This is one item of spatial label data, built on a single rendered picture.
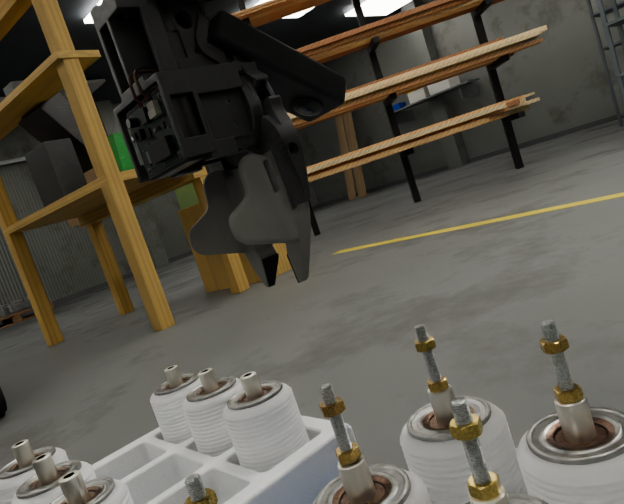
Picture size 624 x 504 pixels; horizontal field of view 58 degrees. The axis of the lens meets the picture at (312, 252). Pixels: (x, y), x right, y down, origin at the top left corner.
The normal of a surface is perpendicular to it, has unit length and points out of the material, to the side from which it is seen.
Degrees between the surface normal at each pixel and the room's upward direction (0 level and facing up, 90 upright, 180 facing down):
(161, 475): 90
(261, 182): 85
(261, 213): 85
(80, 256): 90
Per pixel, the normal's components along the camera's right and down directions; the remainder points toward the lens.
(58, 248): 0.67, -0.15
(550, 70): -0.67, 0.30
